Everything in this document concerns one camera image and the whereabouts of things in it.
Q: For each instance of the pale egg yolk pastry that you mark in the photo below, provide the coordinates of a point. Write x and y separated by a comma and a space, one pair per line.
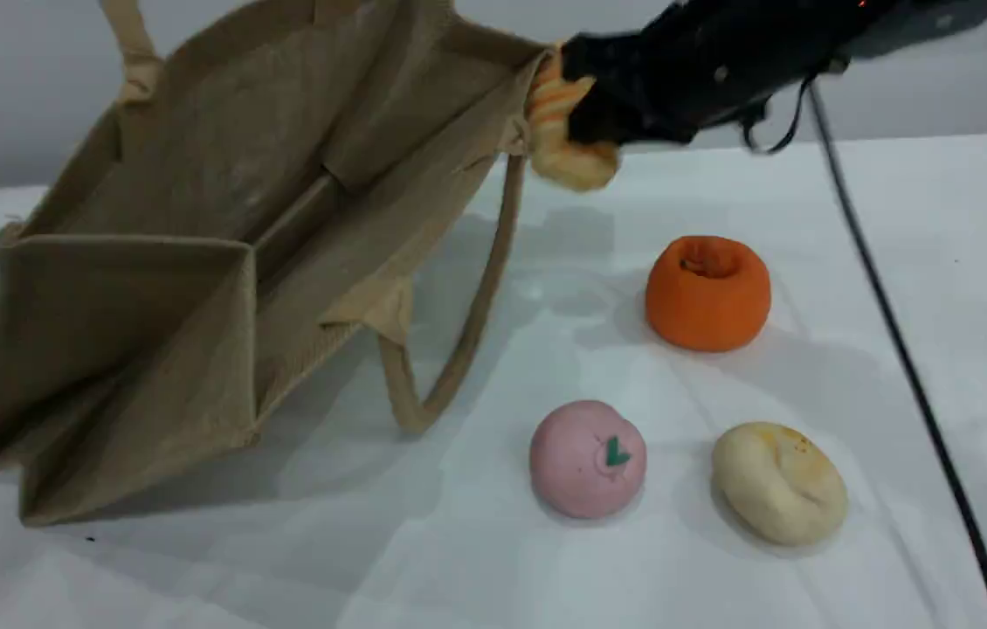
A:
777, 485

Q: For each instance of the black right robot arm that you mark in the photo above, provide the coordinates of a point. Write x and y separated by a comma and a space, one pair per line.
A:
921, 17

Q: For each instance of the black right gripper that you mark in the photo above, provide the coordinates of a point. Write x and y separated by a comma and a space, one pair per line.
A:
721, 61

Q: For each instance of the pink peach bun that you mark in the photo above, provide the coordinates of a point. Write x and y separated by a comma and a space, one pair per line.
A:
585, 463

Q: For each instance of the striped long bread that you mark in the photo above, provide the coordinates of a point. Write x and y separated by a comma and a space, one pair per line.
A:
572, 170

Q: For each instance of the brown jute tote bag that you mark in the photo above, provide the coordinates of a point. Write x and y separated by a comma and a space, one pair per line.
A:
127, 332

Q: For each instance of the orange pear-shaped toy fruit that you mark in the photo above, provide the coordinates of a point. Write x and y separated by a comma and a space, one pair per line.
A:
707, 301

